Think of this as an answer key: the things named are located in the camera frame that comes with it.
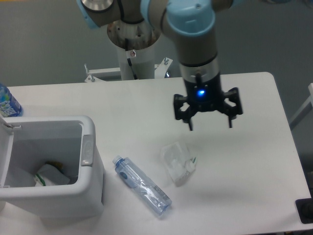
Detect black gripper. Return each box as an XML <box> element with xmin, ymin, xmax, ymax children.
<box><xmin>173</xmin><ymin>73</ymin><xmax>244</xmax><ymax>131</ymax></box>

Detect clear plastic wrapper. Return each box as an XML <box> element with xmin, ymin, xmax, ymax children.
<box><xmin>160</xmin><ymin>141</ymin><xmax>198</xmax><ymax>187</ymax></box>

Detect clear plastic bottle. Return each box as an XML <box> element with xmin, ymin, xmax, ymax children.
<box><xmin>112</xmin><ymin>156</ymin><xmax>172</xmax><ymax>216</ymax></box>

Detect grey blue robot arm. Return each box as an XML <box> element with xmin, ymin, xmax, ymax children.
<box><xmin>77</xmin><ymin>0</ymin><xmax>243</xmax><ymax>124</ymax></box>

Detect white paper trash in bin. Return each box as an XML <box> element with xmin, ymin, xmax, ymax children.
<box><xmin>34</xmin><ymin>161</ymin><xmax>70</xmax><ymax>187</ymax></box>

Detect white plastic trash can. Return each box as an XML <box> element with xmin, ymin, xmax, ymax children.
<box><xmin>0</xmin><ymin>116</ymin><xmax>105</xmax><ymax>218</ymax></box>

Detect black clamp at table edge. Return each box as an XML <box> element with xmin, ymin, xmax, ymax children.
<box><xmin>295</xmin><ymin>198</ymin><xmax>313</xmax><ymax>224</ymax></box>

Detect blue labelled water bottle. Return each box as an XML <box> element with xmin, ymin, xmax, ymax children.
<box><xmin>0</xmin><ymin>84</ymin><xmax>23</xmax><ymax>118</ymax></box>

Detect white pedestal base frame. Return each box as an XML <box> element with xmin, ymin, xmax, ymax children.
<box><xmin>84</xmin><ymin>57</ymin><xmax>173</xmax><ymax>83</ymax></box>

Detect black pedestal cable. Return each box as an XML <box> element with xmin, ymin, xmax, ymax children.
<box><xmin>124</xmin><ymin>38</ymin><xmax>138</xmax><ymax>80</ymax></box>

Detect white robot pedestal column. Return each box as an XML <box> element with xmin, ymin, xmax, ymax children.
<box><xmin>107</xmin><ymin>20</ymin><xmax>161</xmax><ymax>80</ymax></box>

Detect white frame at right edge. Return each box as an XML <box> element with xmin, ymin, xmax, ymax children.
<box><xmin>289</xmin><ymin>83</ymin><xmax>313</xmax><ymax>130</ymax></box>

